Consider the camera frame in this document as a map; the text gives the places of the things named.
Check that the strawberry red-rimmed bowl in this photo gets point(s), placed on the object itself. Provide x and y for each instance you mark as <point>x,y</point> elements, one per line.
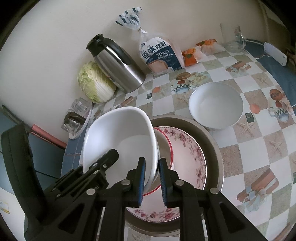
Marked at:
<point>165,151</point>

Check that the clear glass mug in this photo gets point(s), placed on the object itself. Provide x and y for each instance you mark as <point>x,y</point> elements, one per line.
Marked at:
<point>233,39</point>

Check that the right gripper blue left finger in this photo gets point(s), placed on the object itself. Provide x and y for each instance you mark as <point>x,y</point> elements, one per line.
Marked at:
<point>136,185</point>

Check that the small white bowl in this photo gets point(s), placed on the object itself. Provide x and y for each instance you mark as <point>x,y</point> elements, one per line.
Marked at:
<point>129,131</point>

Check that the toast bread bag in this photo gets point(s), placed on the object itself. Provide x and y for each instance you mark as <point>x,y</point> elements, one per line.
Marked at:
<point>156,50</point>

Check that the white power strip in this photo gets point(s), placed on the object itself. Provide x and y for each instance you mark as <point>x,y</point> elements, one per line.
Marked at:
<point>275,53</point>

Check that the orange snack packet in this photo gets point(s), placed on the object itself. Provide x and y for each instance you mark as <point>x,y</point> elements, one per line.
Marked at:
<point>210,47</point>
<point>192,56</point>

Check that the white tray with glasses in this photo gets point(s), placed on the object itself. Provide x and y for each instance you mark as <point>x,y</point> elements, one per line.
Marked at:
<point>77,117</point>

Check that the floral round plate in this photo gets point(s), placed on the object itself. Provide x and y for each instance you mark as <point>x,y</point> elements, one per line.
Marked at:
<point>190,164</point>

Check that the stainless steel thermos jug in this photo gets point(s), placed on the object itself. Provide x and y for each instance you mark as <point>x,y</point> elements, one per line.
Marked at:
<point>116,63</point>

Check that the stainless steel round tray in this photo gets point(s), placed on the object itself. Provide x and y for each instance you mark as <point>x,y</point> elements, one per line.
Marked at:
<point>215,172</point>

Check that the large white bowl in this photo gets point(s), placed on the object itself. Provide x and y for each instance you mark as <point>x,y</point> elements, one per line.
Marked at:
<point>216,105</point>

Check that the napa cabbage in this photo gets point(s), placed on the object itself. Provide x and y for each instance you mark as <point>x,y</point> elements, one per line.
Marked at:
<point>95,84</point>

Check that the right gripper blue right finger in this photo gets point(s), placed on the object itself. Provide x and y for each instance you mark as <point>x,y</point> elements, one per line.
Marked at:
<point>204,215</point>

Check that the checkered tablecloth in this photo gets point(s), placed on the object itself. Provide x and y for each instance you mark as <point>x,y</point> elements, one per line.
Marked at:
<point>258,150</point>

